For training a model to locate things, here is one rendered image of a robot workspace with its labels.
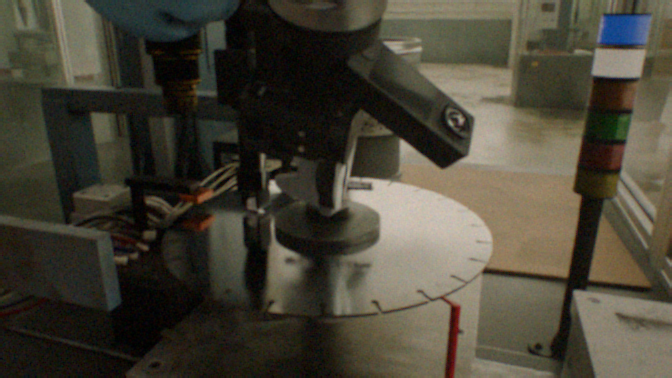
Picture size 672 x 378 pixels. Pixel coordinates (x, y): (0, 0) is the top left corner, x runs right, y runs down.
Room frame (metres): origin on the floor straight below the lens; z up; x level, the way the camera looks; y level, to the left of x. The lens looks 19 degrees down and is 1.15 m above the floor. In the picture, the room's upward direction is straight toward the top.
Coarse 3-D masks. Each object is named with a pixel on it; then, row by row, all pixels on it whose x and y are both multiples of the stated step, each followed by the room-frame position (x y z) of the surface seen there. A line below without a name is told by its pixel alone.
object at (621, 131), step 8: (592, 112) 0.51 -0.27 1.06; (600, 112) 0.50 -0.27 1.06; (608, 112) 0.50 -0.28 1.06; (616, 112) 0.50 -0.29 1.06; (624, 112) 0.50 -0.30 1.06; (632, 112) 0.50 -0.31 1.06; (584, 120) 0.52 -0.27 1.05; (592, 120) 0.51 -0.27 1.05; (600, 120) 0.50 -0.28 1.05; (608, 120) 0.50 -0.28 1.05; (616, 120) 0.49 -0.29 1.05; (624, 120) 0.50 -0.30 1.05; (584, 128) 0.52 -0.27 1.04; (592, 128) 0.51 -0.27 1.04; (600, 128) 0.50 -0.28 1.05; (608, 128) 0.50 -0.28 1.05; (616, 128) 0.49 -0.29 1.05; (624, 128) 0.50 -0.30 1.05; (584, 136) 0.51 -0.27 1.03; (592, 136) 0.51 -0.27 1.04; (600, 136) 0.50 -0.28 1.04; (608, 136) 0.50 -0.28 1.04; (616, 136) 0.49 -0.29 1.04; (624, 136) 0.50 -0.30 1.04
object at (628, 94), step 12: (600, 84) 0.51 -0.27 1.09; (612, 84) 0.50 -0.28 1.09; (624, 84) 0.49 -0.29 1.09; (636, 84) 0.50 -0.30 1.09; (600, 96) 0.50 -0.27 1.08; (612, 96) 0.50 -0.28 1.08; (624, 96) 0.49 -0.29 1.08; (600, 108) 0.50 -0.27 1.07; (612, 108) 0.50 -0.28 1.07; (624, 108) 0.49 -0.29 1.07
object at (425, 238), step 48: (384, 192) 0.57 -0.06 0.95; (192, 240) 0.43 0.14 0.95; (240, 240) 0.43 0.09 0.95; (384, 240) 0.43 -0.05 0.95; (432, 240) 0.43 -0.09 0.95; (480, 240) 0.43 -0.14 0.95; (192, 288) 0.34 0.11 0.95; (240, 288) 0.34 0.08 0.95; (288, 288) 0.34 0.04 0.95; (336, 288) 0.34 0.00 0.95; (384, 288) 0.34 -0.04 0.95; (432, 288) 0.34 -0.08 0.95
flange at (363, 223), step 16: (288, 208) 0.49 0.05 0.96; (304, 208) 0.49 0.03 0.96; (352, 208) 0.49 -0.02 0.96; (368, 208) 0.49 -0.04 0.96; (288, 224) 0.44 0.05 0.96; (304, 224) 0.44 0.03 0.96; (320, 224) 0.44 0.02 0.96; (336, 224) 0.44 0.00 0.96; (352, 224) 0.44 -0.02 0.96; (368, 224) 0.45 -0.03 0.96; (288, 240) 0.43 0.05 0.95; (304, 240) 0.42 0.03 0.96; (320, 240) 0.41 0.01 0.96; (336, 240) 0.41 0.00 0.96; (352, 240) 0.42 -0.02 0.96; (368, 240) 0.43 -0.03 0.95
